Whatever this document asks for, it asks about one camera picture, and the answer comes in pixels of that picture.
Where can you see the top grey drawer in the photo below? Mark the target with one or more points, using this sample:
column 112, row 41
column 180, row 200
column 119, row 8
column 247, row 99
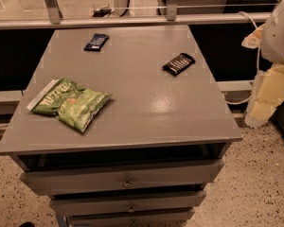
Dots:
column 84, row 180

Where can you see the black rxbar chocolate bar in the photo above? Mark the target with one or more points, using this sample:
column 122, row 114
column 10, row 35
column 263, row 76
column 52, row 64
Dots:
column 179, row 64

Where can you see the bottom grey drawer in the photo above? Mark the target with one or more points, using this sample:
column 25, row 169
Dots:
column 126, row 219

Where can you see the green chip bag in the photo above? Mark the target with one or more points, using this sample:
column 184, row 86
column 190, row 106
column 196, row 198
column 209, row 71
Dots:
column 69, row 102

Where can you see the middle grey drawer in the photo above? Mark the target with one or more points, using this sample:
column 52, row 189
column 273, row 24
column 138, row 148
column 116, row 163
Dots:
column 128, row 204

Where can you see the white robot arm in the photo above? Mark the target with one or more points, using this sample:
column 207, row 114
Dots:
column 282, row 7

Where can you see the dark blue snack bar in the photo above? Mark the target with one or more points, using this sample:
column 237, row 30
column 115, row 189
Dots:
column 97, row 42

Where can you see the small black object on ledge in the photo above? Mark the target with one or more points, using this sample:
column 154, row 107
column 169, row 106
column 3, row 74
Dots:
column 102, row 12

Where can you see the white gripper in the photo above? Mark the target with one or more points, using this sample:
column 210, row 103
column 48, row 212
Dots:
column 278, row 39

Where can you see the grey drawer cabinet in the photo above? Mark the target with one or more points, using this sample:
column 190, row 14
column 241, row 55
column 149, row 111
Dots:
column 153, row 117

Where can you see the grey metal railing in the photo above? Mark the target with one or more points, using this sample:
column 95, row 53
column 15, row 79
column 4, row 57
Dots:
column 30, row 14

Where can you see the grey drawer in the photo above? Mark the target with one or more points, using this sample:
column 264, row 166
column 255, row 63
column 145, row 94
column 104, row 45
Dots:
column 126, row 219
column 84, row 180
column 128, row 204

